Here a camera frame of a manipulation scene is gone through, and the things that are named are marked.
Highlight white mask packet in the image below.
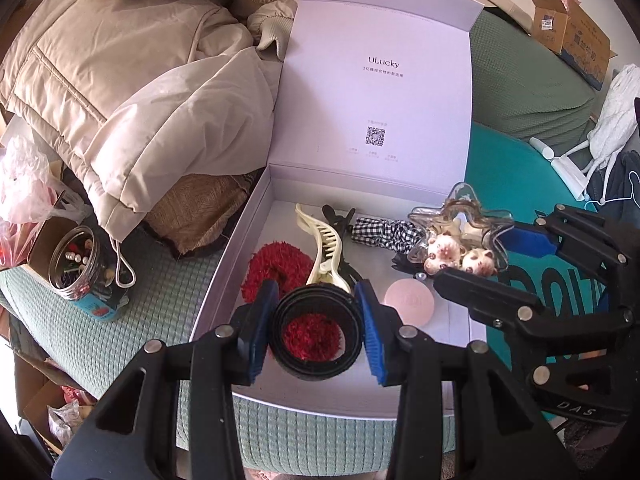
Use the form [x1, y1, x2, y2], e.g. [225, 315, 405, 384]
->
[550, 155, 593, 201]

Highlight dark blue jeans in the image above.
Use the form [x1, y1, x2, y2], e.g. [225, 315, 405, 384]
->
[585, 150, 640, 221]

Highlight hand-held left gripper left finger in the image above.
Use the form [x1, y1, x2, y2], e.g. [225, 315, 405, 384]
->
[52, 279, 280, 480]

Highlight beige puffer jacket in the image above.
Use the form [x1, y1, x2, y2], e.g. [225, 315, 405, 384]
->
[0, 0, 301, 246]

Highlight white tube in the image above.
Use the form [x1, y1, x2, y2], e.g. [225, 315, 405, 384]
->
[529, 136, 556, 160]

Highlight brown burlap cushion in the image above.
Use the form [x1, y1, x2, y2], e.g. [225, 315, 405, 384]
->
[142, 170, 263, 258]

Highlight cream claw hair clip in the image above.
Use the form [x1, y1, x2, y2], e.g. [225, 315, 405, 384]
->
[294, 203, 353, 293]

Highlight black bow pearl hair clip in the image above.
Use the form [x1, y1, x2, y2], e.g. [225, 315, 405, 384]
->
[391, 250, 431, 281]

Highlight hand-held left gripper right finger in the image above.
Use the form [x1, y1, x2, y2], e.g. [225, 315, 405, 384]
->
[354, 279, 566, 480]

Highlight pink round compact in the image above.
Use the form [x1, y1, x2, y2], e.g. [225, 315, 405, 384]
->
[384, 280, 436, 326]

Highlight black long hair clip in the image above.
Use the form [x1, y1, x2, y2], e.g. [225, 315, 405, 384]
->
[320, 204, 371, 286]

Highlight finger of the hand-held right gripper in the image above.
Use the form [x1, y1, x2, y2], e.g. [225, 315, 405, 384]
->
[433, 267, 633, 356]
[502, 204, 640, 286]

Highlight teal bubble mailer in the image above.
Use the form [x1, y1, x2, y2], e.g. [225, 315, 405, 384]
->
[467, 122, 640, 421]

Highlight checkered bow hair clip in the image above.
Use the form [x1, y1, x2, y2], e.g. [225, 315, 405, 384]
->
[350, 215, 426, 251]

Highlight black ring hair band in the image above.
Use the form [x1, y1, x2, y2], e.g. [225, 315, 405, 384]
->
[270, 283, 363, 376]

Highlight open brown cardboard box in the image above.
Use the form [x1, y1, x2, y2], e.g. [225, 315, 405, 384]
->
[10, 350, 101, 461]

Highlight small cardboard box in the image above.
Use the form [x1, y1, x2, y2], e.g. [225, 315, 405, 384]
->
[25, 210, 71, 281]

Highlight red fluffy scrunchie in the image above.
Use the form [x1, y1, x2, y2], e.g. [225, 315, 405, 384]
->
[241, 241, 346, 361]

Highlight green sofa cover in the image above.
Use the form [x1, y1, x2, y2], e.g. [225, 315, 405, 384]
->
[0, 10, 606, 476]

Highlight white gift box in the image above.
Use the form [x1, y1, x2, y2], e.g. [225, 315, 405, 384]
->
[189, 0, 488, 418]

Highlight printed cardboard box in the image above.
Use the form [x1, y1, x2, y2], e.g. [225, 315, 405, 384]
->
[522, 0, 618, 92]

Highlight white hoodie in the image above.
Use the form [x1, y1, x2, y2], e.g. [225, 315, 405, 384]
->
[565, 62, 640, 181]

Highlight clear star clip with bears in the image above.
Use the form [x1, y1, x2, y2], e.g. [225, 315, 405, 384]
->
[407, 182, 516, 278]

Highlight clear plastic bag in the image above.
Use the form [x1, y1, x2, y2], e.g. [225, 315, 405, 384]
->
[0, 135, 88, 268]

